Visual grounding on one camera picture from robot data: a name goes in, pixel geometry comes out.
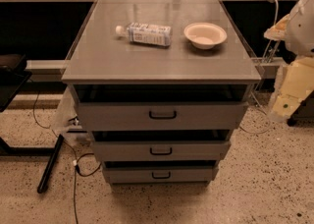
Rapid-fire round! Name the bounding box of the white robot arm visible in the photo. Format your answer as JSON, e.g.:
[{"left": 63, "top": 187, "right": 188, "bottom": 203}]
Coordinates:
[{"left": 264, "top": 0, "right": 314, "bottom": 121}]

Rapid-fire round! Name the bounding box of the grey top drawer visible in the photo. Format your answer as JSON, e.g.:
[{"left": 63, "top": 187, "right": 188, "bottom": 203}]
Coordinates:
[{"left": 77, "top": 84, "right": 248, "bottom": 131}]

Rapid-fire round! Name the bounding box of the grey drawer cabinet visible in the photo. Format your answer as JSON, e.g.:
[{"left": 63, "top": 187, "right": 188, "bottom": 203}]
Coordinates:
[{"left": 61, "top": 0, "right": 262, "bottom": 187}]

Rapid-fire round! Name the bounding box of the clear plastic water bottle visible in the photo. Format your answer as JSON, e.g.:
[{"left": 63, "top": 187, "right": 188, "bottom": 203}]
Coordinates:
[{"left": 116, "top": 23, "right": 172, "bottom": 47}]

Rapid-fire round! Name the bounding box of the white paper bowl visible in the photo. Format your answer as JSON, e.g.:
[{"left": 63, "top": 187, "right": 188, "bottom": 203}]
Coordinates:
[{"left": 183, "top": 23, "right": 227, "bottom": 50}]

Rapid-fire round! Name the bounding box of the black stand leg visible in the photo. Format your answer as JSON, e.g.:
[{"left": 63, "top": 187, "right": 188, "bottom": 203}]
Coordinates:
[{"left": 37, "top": 135, "right": 64, "bottom": 194}]

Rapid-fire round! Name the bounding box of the black side table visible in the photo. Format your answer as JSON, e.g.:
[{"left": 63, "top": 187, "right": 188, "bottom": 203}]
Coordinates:
[{"left": 0, "top": 54, "right": 31, "bottom": 112}]

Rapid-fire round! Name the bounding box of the black floor cable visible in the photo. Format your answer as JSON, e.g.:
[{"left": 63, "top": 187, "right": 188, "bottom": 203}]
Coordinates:
[{"left": 31, "top": 91, "right": 102, "bottom": 224}]

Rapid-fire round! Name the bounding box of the white power cable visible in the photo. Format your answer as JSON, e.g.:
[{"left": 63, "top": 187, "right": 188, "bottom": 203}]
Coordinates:
[{"left": 261, "top": 0, "right": 280, "bottom": 64}]

